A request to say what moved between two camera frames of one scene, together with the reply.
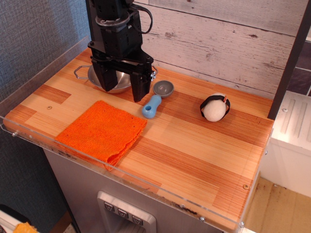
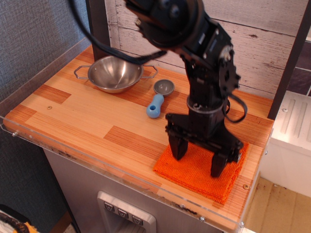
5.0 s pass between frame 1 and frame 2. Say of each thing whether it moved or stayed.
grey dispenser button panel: stayed
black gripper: moved
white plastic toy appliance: stayed
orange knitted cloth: moved
